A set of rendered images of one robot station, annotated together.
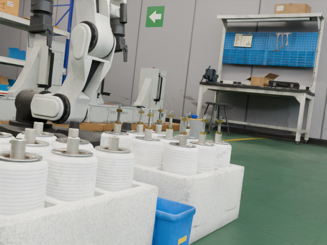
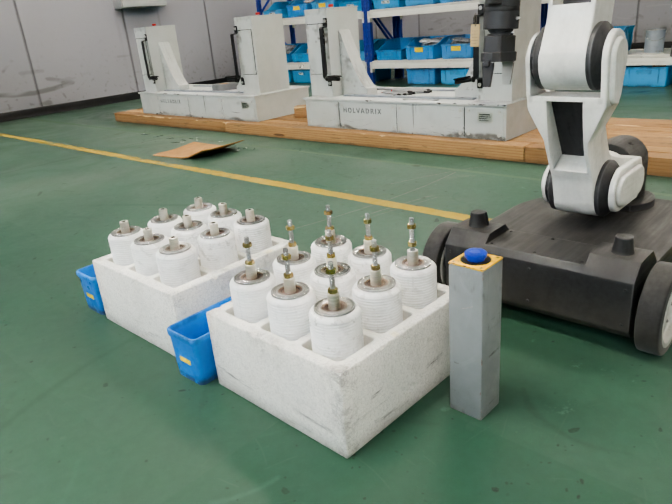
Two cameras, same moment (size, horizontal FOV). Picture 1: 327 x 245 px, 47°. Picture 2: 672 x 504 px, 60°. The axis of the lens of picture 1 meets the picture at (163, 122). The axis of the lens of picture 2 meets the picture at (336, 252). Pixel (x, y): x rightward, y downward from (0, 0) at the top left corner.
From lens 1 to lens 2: 186 cm
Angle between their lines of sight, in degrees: 101
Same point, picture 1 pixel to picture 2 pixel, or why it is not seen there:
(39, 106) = not seen: hidden behind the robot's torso
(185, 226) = (183, 348)
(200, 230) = (242, 388)
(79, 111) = (572, 193)
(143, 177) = not seen: hidden behind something
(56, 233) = (112, 280)
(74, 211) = (116, 272)
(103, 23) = (569, 22)
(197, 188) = (219, 330)
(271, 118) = not seen: outside the picture
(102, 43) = (552, 68)
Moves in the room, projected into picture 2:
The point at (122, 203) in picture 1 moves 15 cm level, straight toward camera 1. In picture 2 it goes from (143, 288) to (85, 290)
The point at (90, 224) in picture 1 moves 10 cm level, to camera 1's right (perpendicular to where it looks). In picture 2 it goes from (127, 287) to (105, 306)
